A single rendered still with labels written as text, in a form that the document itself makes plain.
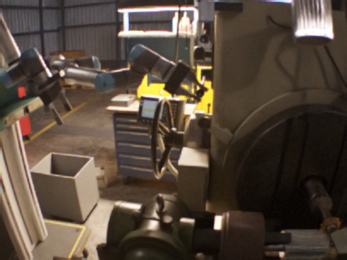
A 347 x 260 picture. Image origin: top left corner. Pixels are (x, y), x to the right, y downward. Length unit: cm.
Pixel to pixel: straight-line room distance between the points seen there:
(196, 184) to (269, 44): 54
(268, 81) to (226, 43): 19
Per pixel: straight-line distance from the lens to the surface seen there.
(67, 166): 301
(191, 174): 98
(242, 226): 77
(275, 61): 96
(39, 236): 225
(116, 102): 300
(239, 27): 94
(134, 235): 73
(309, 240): 85
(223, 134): 96
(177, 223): 81
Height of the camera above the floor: 179
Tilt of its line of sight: 21 degrees down
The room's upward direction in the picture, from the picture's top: straight up
